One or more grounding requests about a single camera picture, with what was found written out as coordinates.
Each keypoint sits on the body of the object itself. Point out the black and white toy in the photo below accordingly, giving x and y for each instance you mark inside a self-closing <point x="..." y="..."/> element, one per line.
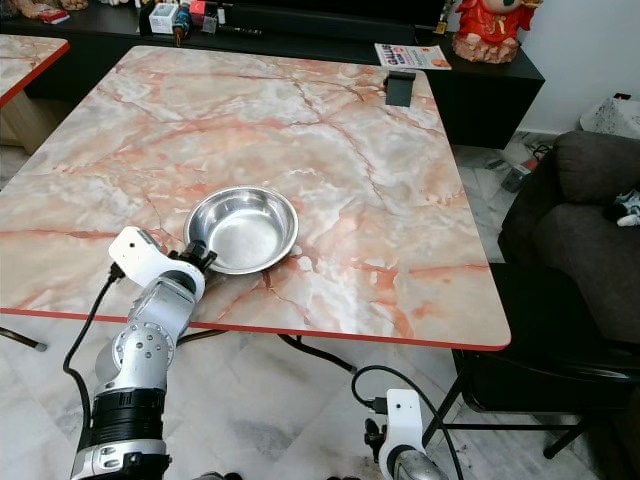
<point x="626" y="208"/>

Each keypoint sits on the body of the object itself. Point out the snack packets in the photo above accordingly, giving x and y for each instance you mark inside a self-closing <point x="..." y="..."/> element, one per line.
<point x="45" y="11"/>

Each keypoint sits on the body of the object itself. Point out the small white box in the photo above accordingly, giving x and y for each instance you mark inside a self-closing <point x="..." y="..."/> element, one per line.
<point x="162" y="20"/>

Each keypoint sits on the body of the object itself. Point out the red ceramic figurine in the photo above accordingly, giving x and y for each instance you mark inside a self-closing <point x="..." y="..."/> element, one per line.
<point x="492" y="32"/>

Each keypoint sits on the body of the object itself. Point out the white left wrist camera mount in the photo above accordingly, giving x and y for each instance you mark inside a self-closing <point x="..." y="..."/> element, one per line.
<point x="138" y="256"/>

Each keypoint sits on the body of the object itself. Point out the white mesh basket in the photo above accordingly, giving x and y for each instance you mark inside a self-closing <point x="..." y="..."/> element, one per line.
<point x="612" y="118"/>

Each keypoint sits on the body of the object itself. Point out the black metal table leg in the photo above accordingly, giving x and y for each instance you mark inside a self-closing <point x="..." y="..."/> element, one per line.
<point x="320" y="354"/>
<point x="510" y="428"/>
<point x="25" y="340"/>

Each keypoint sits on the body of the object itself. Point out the stainless steel bowl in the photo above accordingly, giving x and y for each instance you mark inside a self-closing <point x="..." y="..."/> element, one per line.
<point x="248" y="230"/>

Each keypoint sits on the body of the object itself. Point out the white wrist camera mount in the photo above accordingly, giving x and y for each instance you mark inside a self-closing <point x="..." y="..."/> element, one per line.
<point x="138" y="256"/>
<point x="402" y="424"/>

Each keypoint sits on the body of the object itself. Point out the red and black box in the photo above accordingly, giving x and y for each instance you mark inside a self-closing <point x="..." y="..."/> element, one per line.
<point x="203" y="15"/>

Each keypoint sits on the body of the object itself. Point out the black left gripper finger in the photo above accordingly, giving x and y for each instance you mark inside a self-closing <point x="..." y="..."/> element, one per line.
<point x="209" y="260"/>

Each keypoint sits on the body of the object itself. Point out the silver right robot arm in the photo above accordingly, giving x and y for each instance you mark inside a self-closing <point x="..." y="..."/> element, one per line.
<point x="418" y="467"/>

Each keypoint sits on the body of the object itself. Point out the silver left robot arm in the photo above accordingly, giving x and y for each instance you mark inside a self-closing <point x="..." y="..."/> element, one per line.
<point x="135" y="360"/>

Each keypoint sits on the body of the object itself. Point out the black power strip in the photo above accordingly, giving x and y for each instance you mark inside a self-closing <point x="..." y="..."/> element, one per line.
<point x="520" y="175"/>

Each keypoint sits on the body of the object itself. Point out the small blue bottle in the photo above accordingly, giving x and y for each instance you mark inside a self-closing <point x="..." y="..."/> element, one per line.
<point x="181" y="27"/>

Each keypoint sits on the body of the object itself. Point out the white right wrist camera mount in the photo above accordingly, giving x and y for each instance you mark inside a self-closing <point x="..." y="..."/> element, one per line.
<point x="402" y="424"/>

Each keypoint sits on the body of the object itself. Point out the printed leaflet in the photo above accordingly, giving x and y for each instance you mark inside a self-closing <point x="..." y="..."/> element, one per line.
<point x="410" y="56"/>

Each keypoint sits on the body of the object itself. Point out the marble pattern side table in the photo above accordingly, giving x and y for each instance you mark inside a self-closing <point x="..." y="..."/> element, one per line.
<point x="25" y="62"/>

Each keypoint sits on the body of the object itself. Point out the black fabric armchair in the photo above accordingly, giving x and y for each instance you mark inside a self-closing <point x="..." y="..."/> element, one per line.
<point x="580" y="270"/>

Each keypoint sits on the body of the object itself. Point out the black low cabinet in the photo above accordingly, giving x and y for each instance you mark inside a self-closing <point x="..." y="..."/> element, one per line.
<point x="490" y="100"/>

